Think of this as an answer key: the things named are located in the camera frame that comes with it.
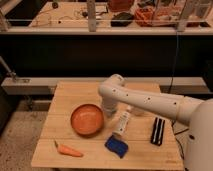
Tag orange ceramic bowl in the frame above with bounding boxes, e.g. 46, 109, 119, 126
70, 104, 104, 136

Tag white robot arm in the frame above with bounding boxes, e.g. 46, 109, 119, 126
98, 74, 213, 171

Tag white tube bottle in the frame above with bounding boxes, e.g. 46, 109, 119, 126
113, 106, 132, 136

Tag blue sponge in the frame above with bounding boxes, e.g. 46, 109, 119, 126
105, 135, 129, 158

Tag black object on bench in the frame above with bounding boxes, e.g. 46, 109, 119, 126
110, 12, 134, 27

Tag black and white striped block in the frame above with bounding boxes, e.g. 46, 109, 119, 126
150, 117, 165, 146

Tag orange toy carrot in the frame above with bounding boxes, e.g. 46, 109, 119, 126
54, 142, 83, 157

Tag orange crate on bench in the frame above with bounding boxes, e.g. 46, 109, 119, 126
134, 6, 201, 28

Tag orange bucket on bench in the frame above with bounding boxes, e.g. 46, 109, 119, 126
108, 0, 134, 12

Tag black cables on floor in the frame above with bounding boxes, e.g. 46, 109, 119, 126
171, 119, 189, 171

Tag white post on bench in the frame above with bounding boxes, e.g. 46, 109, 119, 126
87, 0, 96, 32

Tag metal clamp bracket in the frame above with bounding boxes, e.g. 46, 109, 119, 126
0, 55, 31, 84

